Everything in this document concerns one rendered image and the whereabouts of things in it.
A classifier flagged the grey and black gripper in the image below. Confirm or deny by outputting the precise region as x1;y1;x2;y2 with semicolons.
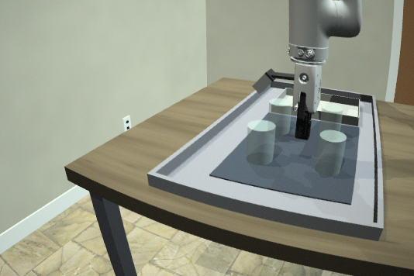
291;57;326;140

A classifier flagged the clear glass jar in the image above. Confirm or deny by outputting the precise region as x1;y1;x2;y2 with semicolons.
268;98;292;136
315;130;347;177
319;104;343;134
246;120;276;165

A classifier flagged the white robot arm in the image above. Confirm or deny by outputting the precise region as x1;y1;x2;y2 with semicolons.
252;0;362;94

